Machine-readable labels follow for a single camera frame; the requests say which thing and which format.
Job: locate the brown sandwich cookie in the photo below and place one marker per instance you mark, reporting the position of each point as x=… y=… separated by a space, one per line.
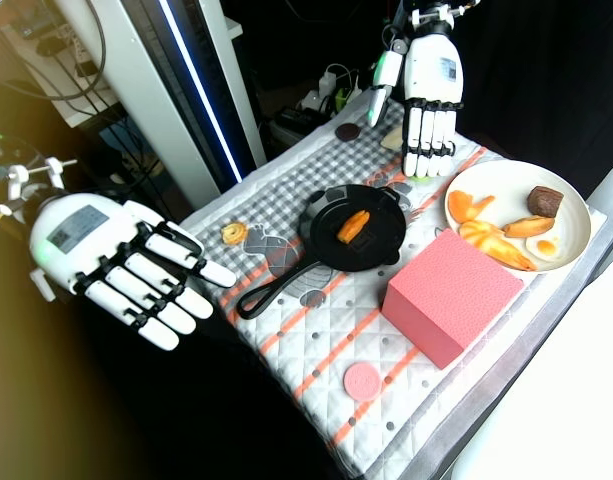
x=348 y=132

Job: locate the white charger plug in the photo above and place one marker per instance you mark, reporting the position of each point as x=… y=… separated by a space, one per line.
x=328 y=82

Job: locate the toy fried egg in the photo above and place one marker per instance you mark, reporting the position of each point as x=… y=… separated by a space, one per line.
x=545 y=246

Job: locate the red cube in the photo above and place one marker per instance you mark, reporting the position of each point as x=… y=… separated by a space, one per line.
x=451 y=285

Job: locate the brown toy meat piece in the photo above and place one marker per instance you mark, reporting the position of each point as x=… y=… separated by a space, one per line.
x=545 y=201

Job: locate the white column with blue light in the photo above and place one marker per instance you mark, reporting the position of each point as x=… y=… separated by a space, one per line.
x=136 y=100

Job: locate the grey checked quilt with bear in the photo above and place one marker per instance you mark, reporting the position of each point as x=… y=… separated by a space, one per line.
x=336 y=325

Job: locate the pink round cookie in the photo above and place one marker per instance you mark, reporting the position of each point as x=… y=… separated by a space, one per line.
x=362 y=381

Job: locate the orange toy shrimp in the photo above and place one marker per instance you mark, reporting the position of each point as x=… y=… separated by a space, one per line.
x=491 y=242

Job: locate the black curtain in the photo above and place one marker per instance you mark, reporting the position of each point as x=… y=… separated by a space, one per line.
x=546 y=75

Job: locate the orange toy sweet potato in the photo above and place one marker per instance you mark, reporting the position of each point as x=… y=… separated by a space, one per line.
x=353 y=227

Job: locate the white toy dumpling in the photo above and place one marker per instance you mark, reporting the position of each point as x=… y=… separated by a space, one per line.
x=393 y=140

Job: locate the black frying pan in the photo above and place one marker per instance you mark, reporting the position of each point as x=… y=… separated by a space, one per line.
x=376 y=235

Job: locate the cream round plate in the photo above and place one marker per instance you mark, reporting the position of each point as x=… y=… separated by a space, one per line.
x=506 y=180

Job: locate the golden toy dumpling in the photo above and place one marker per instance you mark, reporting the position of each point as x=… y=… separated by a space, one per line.
x=528 y=226

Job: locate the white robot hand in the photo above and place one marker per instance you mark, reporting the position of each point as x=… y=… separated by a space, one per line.
x=431 y=70
x=76 y=240

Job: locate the white power strip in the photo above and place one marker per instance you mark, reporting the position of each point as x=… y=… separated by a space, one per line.
x=311 y=102

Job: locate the black power adapter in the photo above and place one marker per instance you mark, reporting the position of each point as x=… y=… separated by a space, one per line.
x=296 y=120

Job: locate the orange toy peel piece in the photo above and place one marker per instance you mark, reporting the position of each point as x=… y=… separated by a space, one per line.
x=461 y=206

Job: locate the green plug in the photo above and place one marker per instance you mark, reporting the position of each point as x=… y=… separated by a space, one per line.
x=343 y=98

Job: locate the yellow swirl butter cookie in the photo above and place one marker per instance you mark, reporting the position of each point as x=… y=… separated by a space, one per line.
x=234 y=234

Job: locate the green round cookie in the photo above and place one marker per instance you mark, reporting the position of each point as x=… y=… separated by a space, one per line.
x=420 y=179

